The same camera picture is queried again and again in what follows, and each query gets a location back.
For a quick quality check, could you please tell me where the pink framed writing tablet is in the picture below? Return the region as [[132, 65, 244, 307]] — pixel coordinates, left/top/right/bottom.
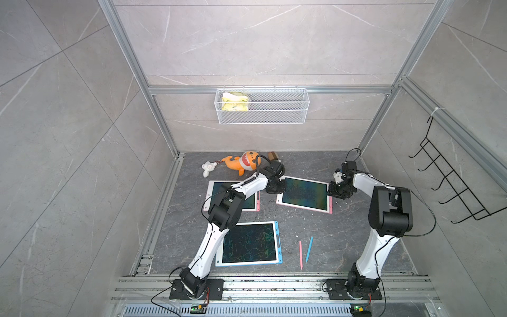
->
[[203, 180, 260, 212], [276, 176, 333, 214]]

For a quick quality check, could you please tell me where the right pink framed writing tablet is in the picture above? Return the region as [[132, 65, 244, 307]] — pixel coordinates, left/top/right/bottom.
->
[[276, 176, 333, 214]]

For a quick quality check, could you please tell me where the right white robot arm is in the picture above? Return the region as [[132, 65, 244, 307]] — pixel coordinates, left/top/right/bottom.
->
[[327, 161, 413, 299]]

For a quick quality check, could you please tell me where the blue framed writing tablet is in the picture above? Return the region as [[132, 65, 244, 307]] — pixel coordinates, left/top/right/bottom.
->
[[215, 221, 283, 267]]

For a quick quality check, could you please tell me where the white wire mesh basket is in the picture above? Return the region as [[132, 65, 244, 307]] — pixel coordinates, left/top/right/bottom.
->
[[214, 87, 310, 125]]

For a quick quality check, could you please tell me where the white small plush toy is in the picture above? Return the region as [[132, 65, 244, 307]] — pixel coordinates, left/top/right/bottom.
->
[[201, 161, 218, 178]]

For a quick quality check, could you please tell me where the orange shark plush toy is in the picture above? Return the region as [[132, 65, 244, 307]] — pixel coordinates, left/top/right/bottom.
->
[[221, 151, 259, 176]]

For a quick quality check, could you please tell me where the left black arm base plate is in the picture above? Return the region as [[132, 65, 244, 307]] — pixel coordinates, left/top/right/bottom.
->
[[169, 279, 224, 301]]

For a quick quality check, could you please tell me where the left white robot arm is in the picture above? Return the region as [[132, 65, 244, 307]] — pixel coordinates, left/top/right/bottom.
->
[[180, 155, 286, 298]]

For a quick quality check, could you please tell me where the black wire hook rack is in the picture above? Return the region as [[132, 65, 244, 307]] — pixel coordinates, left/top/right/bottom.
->
[[409, 116, 506, 225]]

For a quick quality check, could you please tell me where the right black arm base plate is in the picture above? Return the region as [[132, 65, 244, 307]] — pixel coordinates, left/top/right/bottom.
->
[[323, 279, 383, 301]]

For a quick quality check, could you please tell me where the blue stylus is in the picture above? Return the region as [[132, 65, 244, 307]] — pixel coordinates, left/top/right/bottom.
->
[[305, 236, 314, 262]]

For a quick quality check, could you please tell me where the yellow white cloth in basket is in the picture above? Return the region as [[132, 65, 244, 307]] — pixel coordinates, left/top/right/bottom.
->
[[220, 92, 250, 112]]

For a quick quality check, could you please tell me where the left pink framed writing tablet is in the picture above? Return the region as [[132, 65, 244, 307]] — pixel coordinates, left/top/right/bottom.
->
[[203, 180, 260, 212]]

